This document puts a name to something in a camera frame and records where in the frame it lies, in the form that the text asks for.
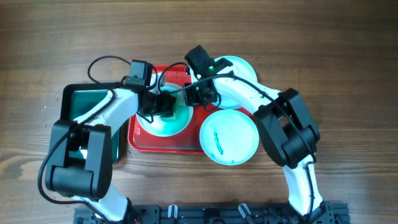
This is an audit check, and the red plastic tray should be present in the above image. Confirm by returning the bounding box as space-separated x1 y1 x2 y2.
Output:
127 64 259 156

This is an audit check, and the black water tray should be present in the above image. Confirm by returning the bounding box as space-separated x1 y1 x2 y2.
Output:
60 83 126 164

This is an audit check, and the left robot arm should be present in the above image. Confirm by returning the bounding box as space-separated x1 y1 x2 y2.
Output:
37 82 177 223

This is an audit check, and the light blue plate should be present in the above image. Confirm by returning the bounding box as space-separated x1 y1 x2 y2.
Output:
185 54 257 109
199 110 259 166

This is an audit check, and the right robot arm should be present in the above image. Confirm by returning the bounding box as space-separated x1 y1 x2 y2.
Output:
184 45 323 221

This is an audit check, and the white round plate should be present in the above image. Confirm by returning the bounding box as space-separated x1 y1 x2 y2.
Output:
137 83 193 137

